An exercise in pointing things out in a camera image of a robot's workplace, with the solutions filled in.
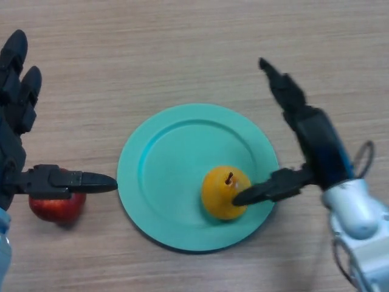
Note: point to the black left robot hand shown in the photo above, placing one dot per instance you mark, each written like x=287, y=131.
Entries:
x=10, y=143

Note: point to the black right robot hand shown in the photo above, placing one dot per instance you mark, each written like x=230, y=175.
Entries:
x=322, y=146

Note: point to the yellow pear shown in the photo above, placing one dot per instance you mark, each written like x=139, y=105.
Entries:
x=218, y=194

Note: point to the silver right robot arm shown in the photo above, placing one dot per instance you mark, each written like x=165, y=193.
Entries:
x=355, y=210

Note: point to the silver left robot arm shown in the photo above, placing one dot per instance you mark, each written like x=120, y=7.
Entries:
x=4, y=252

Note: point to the green round plate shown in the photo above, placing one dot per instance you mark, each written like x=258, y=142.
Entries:
x=170, y=182

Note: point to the red apple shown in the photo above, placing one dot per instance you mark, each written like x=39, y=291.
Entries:
x=56, y=210

